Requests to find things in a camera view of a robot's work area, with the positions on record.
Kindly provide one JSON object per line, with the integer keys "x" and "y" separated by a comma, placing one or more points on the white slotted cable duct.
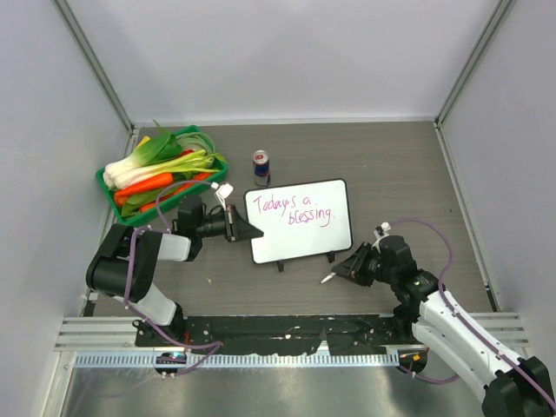
{"x": 321, "y": 358}

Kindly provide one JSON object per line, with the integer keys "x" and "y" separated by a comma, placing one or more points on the orange carrot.
{"x": 152, "y": 183}

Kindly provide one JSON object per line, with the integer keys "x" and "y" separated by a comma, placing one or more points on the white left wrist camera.
{"x": 221, "y": 192}

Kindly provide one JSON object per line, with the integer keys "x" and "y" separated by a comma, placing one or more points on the green long beans bundle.
{"x": 195, "y": 141}

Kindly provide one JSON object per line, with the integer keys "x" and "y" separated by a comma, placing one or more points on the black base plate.
{"x": 293, "y": 335}

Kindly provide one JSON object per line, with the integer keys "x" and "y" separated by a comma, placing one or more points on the green plastic tray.
{"x": 123, "y": 212}

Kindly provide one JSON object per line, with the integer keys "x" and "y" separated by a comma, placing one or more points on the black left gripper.
{"x": 236, "y": 228}

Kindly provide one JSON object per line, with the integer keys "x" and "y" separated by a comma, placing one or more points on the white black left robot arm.
{"x": 124, "y": 265}

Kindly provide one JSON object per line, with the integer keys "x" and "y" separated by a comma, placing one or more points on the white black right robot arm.
{"x": 505, "y": 383}

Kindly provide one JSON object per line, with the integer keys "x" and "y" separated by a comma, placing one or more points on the pink capped white marker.
{"x": 327, "y": 278}

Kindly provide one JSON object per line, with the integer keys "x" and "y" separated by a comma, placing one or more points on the white whiteboard black frame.
{"x": 299, "y": 220}

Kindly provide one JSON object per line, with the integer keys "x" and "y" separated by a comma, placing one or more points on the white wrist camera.
{"x": 380, "y": 232}
{"x": 221, "y": 192}

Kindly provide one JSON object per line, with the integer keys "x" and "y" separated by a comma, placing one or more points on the green celery stalks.
{"x": 198, "y": 161}

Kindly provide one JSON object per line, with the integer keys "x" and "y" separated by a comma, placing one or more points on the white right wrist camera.
{"x": 380, "y": 232}

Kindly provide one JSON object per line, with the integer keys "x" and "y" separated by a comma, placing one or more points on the bok choy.
{"x": 158, "y": 149}

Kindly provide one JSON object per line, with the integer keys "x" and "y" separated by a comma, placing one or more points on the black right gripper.
{"x": 353, "y": 268}

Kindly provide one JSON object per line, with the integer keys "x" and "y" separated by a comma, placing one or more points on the Red Bull can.
{"x": 261, "y": 167}

